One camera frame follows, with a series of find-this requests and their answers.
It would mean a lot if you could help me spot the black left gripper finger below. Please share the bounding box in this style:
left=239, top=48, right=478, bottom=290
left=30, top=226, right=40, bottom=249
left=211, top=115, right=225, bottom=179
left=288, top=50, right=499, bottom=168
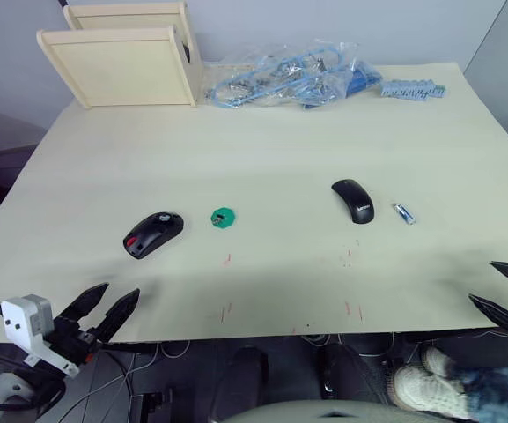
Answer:
left=57, top=282, right=110, bottom=326
left=92, top=288, right=142, bottom=345

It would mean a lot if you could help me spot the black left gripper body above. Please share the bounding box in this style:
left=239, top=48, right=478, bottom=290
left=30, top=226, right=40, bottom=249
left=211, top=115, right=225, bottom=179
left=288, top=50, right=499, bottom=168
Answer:
left=43, top=315, right=104, bottom=367

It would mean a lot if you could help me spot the black mouse base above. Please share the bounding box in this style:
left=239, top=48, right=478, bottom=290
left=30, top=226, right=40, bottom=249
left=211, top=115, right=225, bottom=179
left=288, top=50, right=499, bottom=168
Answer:
left=122, top=211, right=185, bottom=261

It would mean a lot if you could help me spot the blue silver battery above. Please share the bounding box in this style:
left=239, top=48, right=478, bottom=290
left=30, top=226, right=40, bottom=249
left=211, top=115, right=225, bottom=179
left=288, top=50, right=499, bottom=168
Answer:
left=393, top=203, right=416, bottom=226

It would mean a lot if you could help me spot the black mouse cover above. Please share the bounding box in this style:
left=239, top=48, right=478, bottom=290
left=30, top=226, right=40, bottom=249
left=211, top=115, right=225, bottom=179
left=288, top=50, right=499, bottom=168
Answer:
left=330, top=178, right=376, bottom=225

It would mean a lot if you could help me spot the blue jeans leg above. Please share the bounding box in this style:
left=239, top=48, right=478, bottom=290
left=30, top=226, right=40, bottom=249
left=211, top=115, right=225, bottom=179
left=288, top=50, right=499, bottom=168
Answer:
left=449, top=367, right=508, bottom=423

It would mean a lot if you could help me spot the green round disc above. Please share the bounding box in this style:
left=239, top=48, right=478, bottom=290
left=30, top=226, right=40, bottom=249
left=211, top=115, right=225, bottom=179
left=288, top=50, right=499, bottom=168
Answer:
left=210, top=205, right=237, bottom=231

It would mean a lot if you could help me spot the dark rounded shape under table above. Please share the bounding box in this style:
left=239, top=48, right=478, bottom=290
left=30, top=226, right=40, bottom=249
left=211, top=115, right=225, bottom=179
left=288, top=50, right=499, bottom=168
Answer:
left=319, top=343, right=389, bottom=404
left=222, top=345, right=270, bottom=409

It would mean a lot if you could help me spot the grey blue terminal block strip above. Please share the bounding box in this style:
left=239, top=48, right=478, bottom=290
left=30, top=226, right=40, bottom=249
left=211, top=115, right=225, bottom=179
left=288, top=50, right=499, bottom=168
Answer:
left=379, top=78, right=449, bottom=101

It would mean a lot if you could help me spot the large pale wooden shelf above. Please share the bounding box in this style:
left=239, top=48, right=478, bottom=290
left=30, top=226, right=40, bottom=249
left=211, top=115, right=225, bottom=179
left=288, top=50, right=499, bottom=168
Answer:
left=35, top=24, right=198, bottom=109

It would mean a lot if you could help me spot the blue flat packet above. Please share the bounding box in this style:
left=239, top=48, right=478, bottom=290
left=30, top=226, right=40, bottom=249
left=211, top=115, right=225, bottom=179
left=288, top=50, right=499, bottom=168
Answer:
left=301, top=59, right=385, bottom=111

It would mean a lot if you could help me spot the small pale wooden shelf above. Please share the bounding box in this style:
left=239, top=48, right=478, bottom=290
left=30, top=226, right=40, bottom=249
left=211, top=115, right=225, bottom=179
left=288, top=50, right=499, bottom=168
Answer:
left=63, top=0, right=205, bottom=105

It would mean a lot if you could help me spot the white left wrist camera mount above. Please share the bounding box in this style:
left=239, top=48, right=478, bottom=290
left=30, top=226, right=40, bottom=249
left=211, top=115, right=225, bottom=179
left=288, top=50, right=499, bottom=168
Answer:
left=0, top=294, right=81, bottom=377

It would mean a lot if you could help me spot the clear bag of blue cables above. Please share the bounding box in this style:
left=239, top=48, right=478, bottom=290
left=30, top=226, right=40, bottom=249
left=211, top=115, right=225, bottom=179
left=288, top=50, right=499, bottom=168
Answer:
left=203, top=37, right=360, bottom=110

